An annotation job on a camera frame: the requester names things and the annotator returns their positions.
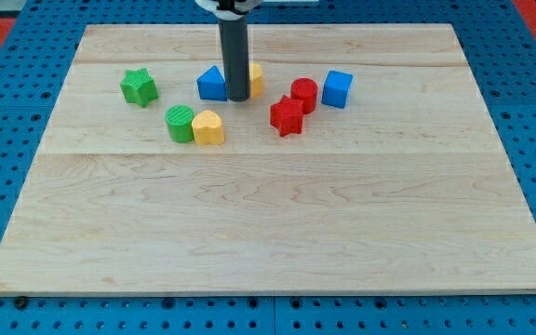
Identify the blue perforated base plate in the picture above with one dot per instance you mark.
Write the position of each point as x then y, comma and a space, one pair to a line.
37, 54

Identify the yellow pentagon block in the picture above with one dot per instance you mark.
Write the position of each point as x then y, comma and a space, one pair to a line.
256, 79

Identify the yellow heart block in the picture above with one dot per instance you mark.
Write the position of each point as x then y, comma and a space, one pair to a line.
208, 128

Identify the green cylinder block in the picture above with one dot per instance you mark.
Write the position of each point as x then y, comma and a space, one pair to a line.
179, 119

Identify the light wooden board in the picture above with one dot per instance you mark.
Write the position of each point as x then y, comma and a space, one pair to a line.
407, 190

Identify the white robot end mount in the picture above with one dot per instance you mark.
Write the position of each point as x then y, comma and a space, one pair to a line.
228, 9

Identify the red cylinder block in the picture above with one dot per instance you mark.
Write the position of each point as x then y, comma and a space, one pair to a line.
305, 90

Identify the green star block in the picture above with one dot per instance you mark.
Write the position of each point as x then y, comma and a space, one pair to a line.
138, 87

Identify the blue cube block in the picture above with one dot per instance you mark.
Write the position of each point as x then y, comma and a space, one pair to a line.
336, 89

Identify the red star block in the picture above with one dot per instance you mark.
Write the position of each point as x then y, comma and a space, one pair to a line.
287, 116

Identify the blue triangle block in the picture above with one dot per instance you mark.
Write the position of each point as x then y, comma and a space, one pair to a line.
211, 85

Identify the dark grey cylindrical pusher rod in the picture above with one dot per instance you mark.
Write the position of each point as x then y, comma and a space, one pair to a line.
235, 58

